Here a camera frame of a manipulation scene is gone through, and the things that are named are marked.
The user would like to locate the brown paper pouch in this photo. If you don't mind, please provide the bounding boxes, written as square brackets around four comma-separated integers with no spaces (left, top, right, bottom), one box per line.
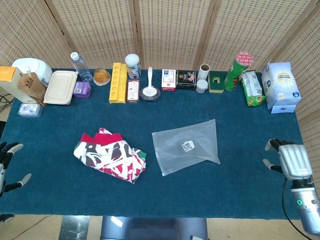
[16,72,48,108]

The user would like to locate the clear plastic water bottle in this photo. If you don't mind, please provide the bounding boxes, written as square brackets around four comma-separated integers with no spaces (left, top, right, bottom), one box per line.
[70,51,94,83]

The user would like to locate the black floor cables bundle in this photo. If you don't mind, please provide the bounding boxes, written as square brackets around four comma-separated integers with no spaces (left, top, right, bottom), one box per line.
[0,93,15,113]

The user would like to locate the blue tablecloth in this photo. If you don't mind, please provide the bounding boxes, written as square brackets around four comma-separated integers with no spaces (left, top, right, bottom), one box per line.
[0,68,316,220]

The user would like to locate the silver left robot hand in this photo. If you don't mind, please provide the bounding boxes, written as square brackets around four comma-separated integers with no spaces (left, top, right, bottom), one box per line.
[0,142,33,198]

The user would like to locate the green chips tube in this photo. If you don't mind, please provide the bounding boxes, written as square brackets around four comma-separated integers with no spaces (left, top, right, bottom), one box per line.
[223,51,254,91]

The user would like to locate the small purple box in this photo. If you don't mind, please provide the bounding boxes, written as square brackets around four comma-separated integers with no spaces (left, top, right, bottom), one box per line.
[73,81,92,100]

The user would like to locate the white green printed can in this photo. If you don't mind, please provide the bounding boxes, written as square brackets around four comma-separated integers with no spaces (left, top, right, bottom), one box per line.
[124,53,142,81]

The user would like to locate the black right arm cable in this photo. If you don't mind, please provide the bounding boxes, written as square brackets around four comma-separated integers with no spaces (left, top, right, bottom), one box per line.
[282,178,316,240]

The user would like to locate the red white patterned garment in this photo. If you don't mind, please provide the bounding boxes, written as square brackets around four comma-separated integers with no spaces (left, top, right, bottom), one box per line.
[73,127,148,185]

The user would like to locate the frosted plastic zip bag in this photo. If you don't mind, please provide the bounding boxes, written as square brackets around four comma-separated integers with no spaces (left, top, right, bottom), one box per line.
[151,118,221,177]

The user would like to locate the green yellow sponge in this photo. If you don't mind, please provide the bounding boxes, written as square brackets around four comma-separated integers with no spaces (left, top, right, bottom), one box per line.
[207,70,225,94]

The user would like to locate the yellow plastic egg tray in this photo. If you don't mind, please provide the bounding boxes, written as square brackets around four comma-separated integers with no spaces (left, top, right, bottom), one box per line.
[108,62,128,105]

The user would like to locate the white rice spoon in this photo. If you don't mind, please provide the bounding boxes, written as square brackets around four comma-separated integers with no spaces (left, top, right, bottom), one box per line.
[141,66,156,97]

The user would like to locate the black printed box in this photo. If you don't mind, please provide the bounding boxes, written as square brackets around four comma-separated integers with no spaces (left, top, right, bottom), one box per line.
[176,69,197,91]

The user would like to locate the small white jar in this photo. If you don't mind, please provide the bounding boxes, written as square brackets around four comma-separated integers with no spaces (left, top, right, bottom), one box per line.
[195,79,209,94]

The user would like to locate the white paper roll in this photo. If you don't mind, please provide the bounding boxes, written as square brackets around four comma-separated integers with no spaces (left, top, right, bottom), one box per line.
[197,63,210,82]

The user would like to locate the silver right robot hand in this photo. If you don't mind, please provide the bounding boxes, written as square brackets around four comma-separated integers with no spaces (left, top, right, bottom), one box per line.
[262,138,315,181]

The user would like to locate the orange jelly cup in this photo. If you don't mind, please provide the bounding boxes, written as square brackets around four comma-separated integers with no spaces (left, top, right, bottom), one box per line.
[93,67,112,87]

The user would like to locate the red white small box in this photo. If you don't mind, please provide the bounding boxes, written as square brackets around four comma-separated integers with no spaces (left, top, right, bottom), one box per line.
[161,69,177,92]

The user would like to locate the white rounded appliance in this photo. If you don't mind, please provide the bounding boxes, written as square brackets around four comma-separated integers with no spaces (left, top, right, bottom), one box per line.
[11,57,53,87]

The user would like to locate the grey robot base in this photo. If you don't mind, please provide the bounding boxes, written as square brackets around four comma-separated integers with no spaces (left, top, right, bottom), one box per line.
[99,216,209,240]

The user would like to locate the orange beige carton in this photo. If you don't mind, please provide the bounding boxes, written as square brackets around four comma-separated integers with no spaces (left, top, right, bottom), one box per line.
[0,66,32,104]

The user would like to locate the dark red pink-label box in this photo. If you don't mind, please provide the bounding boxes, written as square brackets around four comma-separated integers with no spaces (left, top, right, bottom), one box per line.
[126,79,141,103]

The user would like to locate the beige lidded lunch box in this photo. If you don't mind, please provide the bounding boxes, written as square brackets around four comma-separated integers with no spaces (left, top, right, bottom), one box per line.
[43,70,79,106]

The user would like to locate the thin black floor cable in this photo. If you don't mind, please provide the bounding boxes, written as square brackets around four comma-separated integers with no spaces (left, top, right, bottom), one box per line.
[11,214,53,240]

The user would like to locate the green snack bag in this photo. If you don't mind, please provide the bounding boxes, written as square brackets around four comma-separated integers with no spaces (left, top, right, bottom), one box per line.
[240,70,266,107]

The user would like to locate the woven folding screen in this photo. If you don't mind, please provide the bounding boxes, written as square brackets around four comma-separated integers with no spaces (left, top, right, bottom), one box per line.
[0,0,320,178]

